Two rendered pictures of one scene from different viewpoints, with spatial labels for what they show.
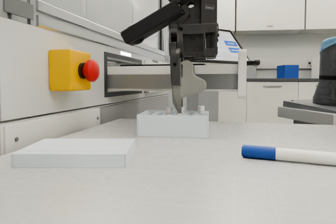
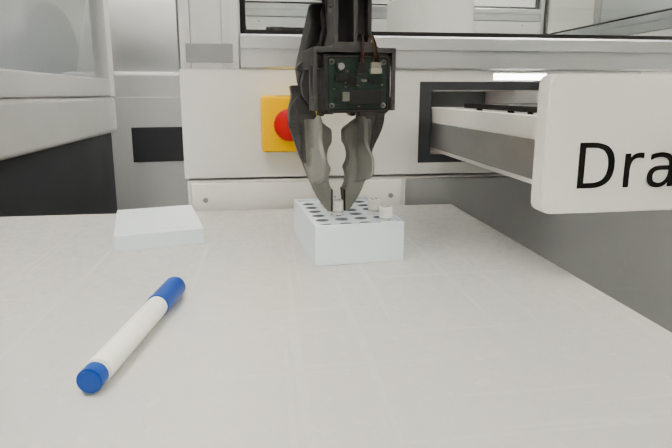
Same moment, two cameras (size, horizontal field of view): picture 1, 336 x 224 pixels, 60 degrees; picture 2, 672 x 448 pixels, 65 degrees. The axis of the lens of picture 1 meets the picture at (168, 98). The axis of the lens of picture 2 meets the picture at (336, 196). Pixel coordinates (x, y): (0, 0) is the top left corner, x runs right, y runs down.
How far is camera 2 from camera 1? 60 cm
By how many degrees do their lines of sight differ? 69
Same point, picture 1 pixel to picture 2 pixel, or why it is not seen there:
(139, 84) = (451, 146)
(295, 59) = not seen: outside the picture
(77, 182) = (67, 246)
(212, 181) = (52, 288)
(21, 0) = (212, 43)
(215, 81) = (522, 156)
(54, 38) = (275, 79)
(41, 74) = (248, 127)
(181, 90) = (311, 170)
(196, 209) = not seen: outside the picture
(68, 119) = (307, 189)
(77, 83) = (277, 142)
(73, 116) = not seen: hidden behind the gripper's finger
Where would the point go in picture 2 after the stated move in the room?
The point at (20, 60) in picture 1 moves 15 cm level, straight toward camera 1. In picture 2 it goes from (212, 113) to (99, 116)
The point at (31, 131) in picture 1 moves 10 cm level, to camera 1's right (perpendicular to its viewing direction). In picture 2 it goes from (229, 194) to (244, 209)
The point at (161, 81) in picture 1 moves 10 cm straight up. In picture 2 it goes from (468, 144) to (473, 55)
